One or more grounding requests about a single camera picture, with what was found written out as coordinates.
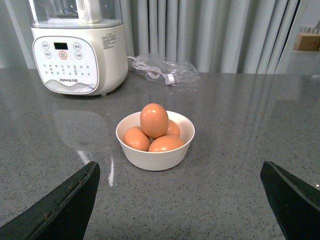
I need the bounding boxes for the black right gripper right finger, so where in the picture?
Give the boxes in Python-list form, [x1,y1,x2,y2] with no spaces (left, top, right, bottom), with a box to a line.
[260,161,320,240]

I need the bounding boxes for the grey curtain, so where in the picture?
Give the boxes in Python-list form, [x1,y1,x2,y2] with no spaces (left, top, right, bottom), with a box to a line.
[0,0,311,75]

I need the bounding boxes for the brown egg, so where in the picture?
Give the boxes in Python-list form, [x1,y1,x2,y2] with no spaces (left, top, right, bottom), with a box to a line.
[165,119,181,137]
[148,135,185,153]
[122,126,151,152]
[139,103,169,139]

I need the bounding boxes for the clear plastic bag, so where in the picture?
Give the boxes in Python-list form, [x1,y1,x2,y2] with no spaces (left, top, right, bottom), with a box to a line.
[127,53,202,88]

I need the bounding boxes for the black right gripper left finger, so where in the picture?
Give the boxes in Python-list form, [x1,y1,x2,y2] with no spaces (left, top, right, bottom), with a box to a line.
[0,161,100,240]

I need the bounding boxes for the white power cable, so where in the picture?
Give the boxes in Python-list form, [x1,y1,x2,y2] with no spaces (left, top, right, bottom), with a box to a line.
[126,55,175,86]

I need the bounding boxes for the white round bowl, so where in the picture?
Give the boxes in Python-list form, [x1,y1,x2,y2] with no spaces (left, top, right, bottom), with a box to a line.
[115,111,195,171]

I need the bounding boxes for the white Joyoung blender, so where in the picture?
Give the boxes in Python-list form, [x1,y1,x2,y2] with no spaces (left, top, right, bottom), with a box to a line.
[29,0,128,96]

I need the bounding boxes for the cardboard box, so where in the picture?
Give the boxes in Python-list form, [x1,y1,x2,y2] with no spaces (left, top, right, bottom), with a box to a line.
[293,32,320,51]

